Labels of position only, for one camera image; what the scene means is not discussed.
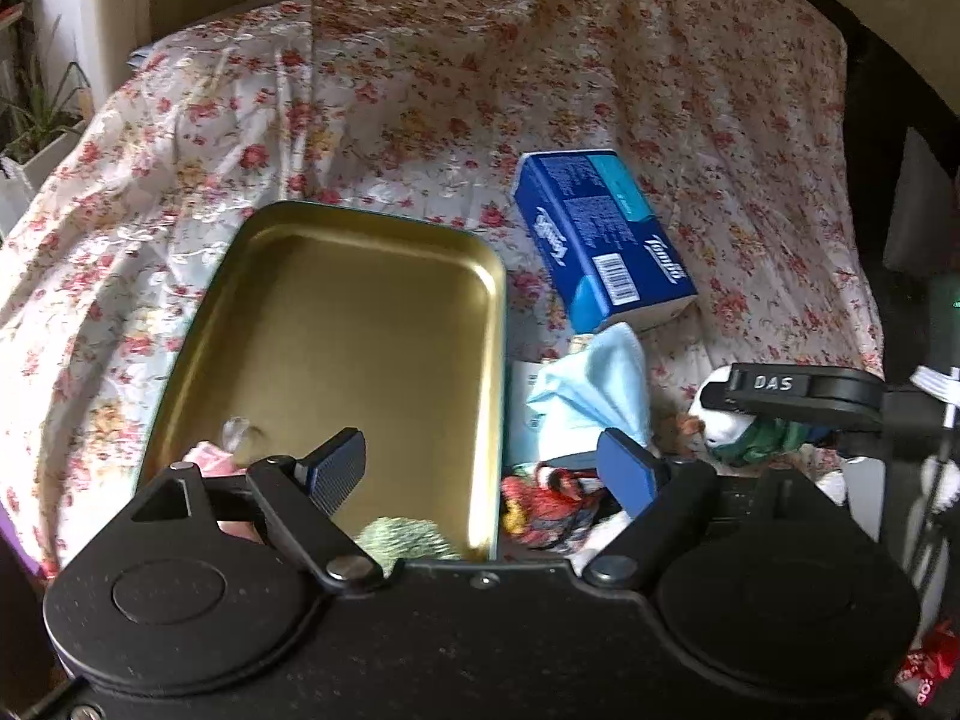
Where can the light blue cloth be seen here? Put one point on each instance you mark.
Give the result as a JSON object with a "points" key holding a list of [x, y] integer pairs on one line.
{"points": [[600, 390]]}

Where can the gold and teal tin tray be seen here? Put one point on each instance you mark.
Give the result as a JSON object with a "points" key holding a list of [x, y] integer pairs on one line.
{"points": [[337, 330]]}

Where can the red snack packet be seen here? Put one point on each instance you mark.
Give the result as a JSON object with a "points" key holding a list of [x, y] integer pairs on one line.
{"points": [[934, 664]]}

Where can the blue tissue pack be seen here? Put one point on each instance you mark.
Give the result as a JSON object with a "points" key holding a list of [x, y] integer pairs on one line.
{"points": [[600, 240]]}

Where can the leopard and red hair bow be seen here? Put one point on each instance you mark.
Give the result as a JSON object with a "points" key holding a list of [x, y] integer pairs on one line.
{"points": [[544, 506]]}

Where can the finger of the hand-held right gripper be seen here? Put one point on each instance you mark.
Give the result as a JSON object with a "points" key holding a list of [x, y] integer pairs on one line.
{"points": [[795, 390]]}

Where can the grey cushion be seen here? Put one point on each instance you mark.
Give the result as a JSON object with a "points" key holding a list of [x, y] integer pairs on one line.
{"points": [[919, 202]]}

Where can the white planter box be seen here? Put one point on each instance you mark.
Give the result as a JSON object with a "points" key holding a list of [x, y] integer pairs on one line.
{"points": [[41, 165]]}

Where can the white and green plush toy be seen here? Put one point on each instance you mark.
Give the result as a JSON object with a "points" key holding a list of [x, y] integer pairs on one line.
{"points": [[739, 435]]}

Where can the small white box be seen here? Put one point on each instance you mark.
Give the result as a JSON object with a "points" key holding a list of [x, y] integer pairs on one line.
{"points": [[519, 412]]}

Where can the green potted plant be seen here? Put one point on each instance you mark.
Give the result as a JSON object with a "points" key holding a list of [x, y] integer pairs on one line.
{"points": [[34, 109]]}

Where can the floral tablecloth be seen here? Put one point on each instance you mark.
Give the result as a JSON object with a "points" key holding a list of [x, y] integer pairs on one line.
{"points": [[420, 90]]}

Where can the green fuzzy scrunchie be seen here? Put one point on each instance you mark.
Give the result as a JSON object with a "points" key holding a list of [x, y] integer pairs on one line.
{"points": [[405, 540]]}

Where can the pink cloth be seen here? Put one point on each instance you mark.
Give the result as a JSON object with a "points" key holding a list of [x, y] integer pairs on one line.
{"points": [[214, 461]]}

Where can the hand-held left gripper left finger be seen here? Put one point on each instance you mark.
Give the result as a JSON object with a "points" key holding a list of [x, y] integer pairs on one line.
{"points": [[341, 465]]}

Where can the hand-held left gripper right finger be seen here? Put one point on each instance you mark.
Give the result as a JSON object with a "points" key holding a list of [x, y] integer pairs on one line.
{"points": [[626, 481]]}

